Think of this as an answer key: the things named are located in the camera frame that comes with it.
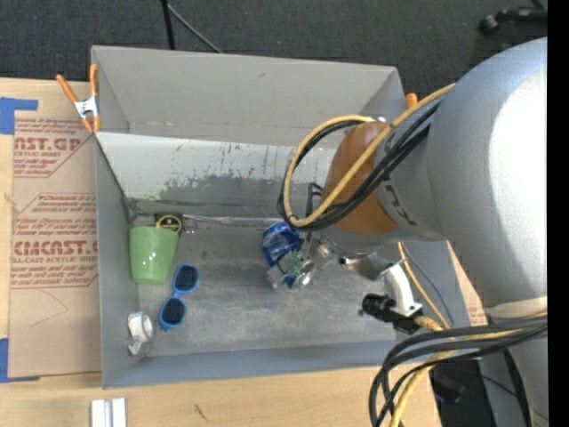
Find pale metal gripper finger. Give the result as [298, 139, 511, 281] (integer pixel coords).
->
[266, 268, 291, 290]

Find blue and clear plastic packet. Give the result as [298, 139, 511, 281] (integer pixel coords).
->
[260, 220, 309, 289]

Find blue sunglasses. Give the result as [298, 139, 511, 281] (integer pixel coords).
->
[157, 262, 202, 333]

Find grey metal bin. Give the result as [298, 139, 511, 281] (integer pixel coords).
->
[90, 44, 472, 391]

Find green plastic cup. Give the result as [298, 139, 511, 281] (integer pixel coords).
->
[128, 225, 180, 286]

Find white tape roll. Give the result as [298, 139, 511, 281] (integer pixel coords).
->
[126, 310, 155, 357]

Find brown cardboard board, red print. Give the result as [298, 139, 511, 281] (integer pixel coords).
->
[0, 77, 488, 384]

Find black cylinder on white bracket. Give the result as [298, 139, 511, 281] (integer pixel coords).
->
[358, 262, 424, 334]

